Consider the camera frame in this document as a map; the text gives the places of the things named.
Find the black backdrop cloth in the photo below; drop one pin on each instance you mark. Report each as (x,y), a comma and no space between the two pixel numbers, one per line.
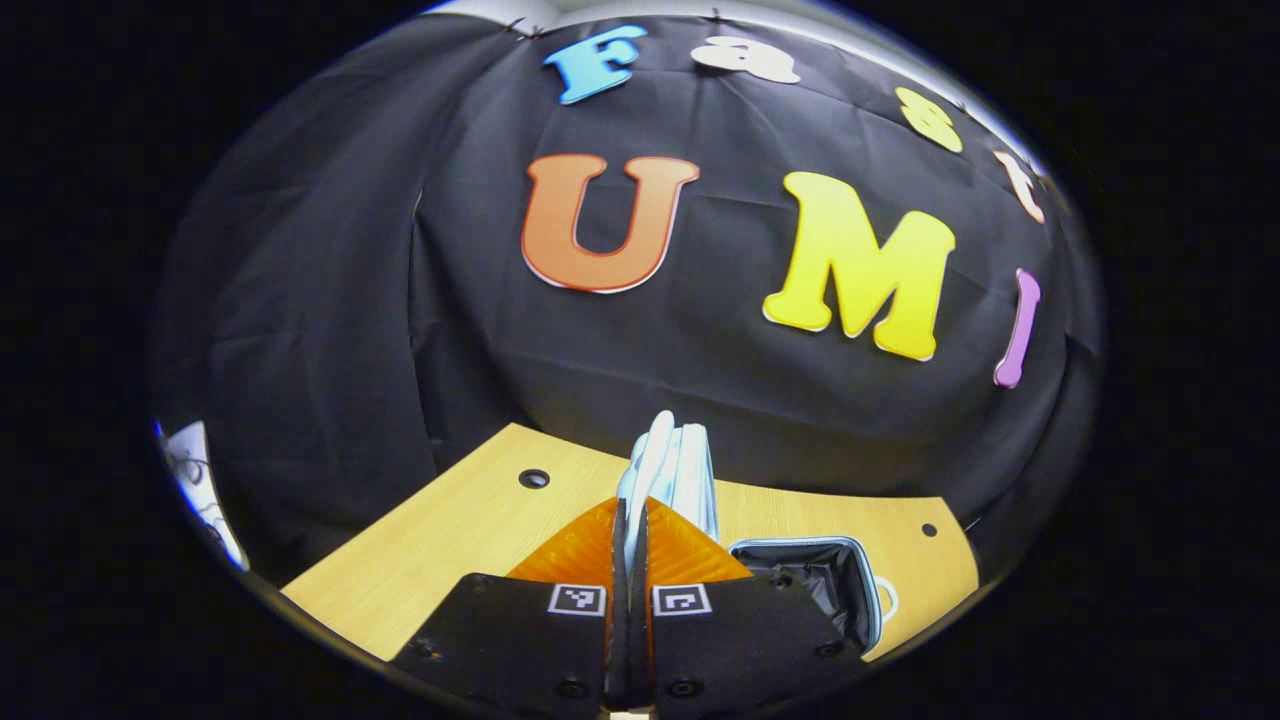
(620,370)

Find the light blue suitcase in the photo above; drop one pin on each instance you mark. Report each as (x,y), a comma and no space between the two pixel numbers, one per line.
(680,470)

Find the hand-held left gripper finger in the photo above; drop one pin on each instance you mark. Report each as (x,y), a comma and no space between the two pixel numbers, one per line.
(642,640)
(618,640)

